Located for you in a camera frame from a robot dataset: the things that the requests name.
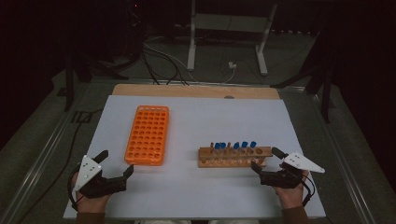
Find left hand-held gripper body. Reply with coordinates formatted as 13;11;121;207
74;154;128;200

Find power strip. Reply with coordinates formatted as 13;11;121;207
270;29;313;35

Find right hand-held gripper cable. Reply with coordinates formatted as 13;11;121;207
299;173;317;208

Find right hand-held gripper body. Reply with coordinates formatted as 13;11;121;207
260;151;326;189

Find metal floor rail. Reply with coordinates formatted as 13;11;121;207
306;89;379;224
89;77;307;93
0;81;94;224

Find dark equipment tower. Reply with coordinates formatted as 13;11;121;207
122;0;146;60

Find person's white trousers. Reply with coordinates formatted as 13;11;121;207
134;219;260;224

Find white metal stand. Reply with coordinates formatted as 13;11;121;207
186;0;278;77

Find white table mat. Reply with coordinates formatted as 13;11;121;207
63;94;327;220

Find person's left hand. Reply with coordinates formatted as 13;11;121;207
71;172;112;215

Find orange plastic tube rack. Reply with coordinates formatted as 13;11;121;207
124;105;170;166

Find long black floor cable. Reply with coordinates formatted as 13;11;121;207
17;107;105;224

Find black tripod stand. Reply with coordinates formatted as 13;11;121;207
64;50;130;112
270;62;336;124

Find wooden tube rack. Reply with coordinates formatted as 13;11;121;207
197;142;274;169

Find white floor cable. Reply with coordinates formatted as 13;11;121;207
143;41;236;85

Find person's right hand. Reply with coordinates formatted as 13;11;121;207
274;164;310;210

